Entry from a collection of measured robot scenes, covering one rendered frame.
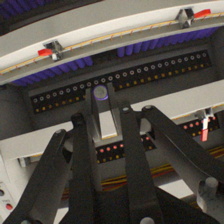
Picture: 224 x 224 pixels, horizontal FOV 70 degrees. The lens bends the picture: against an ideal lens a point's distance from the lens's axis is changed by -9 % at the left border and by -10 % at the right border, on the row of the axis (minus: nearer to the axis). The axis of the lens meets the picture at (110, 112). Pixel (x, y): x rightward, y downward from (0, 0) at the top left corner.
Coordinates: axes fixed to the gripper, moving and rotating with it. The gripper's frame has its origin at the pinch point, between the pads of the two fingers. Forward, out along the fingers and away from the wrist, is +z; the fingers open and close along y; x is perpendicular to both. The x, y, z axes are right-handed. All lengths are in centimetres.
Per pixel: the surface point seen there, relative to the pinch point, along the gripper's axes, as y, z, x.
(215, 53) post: 35.5, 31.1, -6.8
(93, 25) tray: 1.3, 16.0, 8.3
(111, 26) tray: 4.5, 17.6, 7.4
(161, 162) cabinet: 11.4, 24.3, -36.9
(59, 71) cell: -9.6, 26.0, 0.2
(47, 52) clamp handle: -6.5, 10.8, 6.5
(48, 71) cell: -11.6, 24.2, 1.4
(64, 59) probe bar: -6.1, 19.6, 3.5
